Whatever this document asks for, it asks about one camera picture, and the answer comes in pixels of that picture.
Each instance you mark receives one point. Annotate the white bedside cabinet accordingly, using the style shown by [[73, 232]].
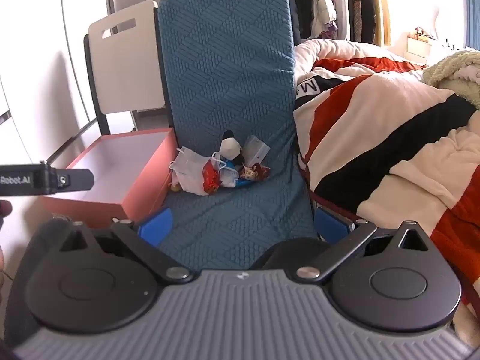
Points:
[[422, 47]]

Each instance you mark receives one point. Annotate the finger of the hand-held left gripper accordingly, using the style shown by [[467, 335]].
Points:
[[77, 180]]

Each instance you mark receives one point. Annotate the red black cream striped blanket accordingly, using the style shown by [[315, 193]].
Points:
[[375, 120]]

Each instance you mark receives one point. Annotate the red snack packet with figure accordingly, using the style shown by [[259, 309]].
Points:
[[255, 171]]

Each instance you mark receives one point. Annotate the white chair with black frame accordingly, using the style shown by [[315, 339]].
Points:
[[123, 63]]

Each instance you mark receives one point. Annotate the red shiny packet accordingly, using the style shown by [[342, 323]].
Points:
[[210, 178]]

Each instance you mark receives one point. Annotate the cream fleece blanket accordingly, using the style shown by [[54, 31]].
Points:
[[453, 71]]

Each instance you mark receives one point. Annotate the blue textured chair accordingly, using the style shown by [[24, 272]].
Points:
[[228, 63]]

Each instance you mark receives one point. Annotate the blue curtain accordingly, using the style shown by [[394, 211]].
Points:
[[472, 18]]

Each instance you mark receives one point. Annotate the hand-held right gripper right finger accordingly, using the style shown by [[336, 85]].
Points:
[[330, 227]]

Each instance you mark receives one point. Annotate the row of hanging clothes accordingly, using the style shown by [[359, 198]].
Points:
[[337, 0]]

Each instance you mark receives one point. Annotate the blue face mask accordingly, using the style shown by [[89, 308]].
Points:
[[227, 172]]

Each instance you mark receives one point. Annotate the white wardrobe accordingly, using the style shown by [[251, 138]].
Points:
[[37, 63]]

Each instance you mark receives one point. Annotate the white paper towel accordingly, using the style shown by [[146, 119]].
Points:
[[187, 176]]

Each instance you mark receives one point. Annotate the small yellow toy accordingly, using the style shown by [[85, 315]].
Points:
[[174, 186]]

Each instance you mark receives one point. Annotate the person's left hand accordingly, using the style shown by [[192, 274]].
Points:
[[4, 209]]

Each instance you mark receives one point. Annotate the orange cardboard box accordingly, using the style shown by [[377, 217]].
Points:
[[112, 165]]

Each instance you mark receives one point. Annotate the panda plush toy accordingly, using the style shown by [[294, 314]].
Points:
[[229, 146]]

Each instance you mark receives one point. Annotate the clear pouch with beige pad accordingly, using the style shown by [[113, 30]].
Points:
[[257, 148]]

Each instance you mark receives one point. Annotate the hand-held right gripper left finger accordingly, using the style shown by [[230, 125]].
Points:
[[155, 227]]

